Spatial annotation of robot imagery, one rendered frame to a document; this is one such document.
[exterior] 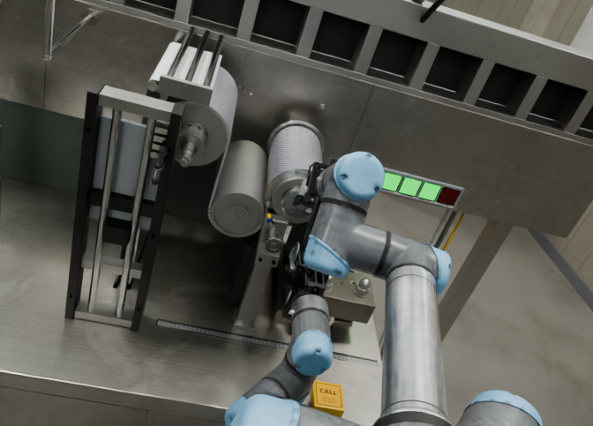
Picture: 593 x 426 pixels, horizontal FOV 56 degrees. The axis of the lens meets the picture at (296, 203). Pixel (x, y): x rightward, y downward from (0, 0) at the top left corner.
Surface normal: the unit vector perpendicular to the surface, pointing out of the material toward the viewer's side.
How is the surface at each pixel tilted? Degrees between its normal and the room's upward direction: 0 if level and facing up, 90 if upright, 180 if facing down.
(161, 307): 0
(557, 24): 90
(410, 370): 27
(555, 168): 90
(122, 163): 90
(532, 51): 90
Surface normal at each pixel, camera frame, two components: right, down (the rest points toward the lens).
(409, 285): -0.15, -0.85
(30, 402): 0.03, 0.54
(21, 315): 0.29, -0.81
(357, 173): 0.20, -0.11
